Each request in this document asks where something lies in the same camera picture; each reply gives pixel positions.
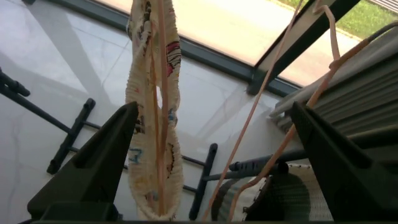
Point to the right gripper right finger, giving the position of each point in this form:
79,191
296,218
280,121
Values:
357,193

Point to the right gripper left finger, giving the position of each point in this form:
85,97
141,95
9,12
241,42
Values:
93,186

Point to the cream printed garment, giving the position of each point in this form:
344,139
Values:
140,93

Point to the white laundry basket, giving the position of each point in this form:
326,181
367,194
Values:
317,199

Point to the black clothes rack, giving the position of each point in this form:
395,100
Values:
71,137

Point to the beige curtain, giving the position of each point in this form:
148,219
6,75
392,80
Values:
357,93

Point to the window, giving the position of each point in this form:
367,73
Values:
233,31

